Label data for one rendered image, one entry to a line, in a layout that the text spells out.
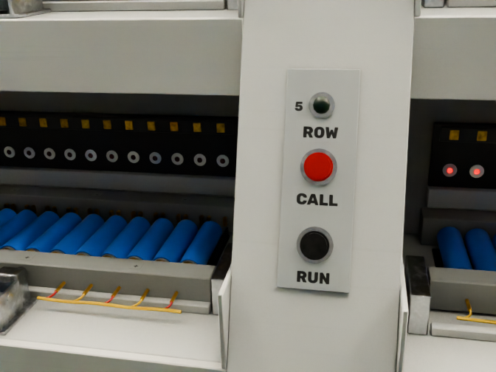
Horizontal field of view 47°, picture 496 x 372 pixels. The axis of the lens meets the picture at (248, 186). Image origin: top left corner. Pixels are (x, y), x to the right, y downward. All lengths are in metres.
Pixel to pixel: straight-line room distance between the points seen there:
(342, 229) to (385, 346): 0.07
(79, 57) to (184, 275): 0.15
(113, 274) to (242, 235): 0.11
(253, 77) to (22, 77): 0.15
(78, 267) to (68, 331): 0.05
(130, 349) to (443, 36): 0.25
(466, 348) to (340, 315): 0.09
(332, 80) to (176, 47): 0.10
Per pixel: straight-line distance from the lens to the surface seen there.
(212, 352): 0.35
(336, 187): 0.31
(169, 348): 0.36
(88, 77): 0.37
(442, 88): 0.34
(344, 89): 0.32
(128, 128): 0.50
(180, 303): 0.38
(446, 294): 0.39
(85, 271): 0.41
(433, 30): 0.33
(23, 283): 0.42
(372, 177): 0.31
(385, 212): 0.31
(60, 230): 0.48
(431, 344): 0.37
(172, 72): 0.35
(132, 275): 0.39
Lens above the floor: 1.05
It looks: 1 degrees down
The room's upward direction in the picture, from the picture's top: 3 degrees clockwise
